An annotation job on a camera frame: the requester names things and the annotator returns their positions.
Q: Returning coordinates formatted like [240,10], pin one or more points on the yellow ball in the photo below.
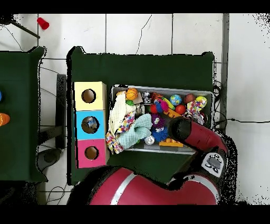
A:
[202,99]

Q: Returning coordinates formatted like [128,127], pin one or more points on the clear plastic packet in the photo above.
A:
[91,122]

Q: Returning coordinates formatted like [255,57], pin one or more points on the globe print ball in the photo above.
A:
[175,99]

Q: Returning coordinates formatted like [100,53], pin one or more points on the purple spiky monster toy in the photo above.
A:
[157,120]

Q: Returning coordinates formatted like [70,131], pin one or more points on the orange toy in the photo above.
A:
[4,119]

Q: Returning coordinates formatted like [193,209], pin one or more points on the red-orange ball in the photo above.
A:
[180,109]

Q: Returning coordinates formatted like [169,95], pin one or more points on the grey rounded base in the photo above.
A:
[49,158]

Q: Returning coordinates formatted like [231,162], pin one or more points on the white colourful patterned cloth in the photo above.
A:
[195,109]

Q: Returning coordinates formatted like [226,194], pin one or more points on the shallow clear mesh bin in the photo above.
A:
[208,99]

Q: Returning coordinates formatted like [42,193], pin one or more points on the orange toy basketball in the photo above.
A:
[131,94]

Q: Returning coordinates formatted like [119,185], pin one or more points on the blue spiky ball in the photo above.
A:
[159,133]

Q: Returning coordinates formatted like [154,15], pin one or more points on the black tripod leg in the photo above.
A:
[25,29]

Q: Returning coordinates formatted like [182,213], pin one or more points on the brown toy football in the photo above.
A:
[189,98]

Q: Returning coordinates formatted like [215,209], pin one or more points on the red plastic cup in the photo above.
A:
[43,23]

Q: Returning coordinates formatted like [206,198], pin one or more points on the side table with green cloth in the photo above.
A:
[16,116]

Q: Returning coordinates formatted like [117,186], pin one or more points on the cream muslin cloth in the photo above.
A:
[119,112]

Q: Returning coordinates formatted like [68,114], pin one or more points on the mint muslin cloth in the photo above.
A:
[137,131]

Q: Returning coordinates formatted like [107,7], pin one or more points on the wooden box with three holes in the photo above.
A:
[99,131]

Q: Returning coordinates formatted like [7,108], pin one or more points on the dark green tablecloth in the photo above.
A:
[137,69]

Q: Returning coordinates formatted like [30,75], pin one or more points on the black upright stand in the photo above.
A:
[61,109]

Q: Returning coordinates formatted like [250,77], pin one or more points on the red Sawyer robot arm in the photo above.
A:
[200,137]

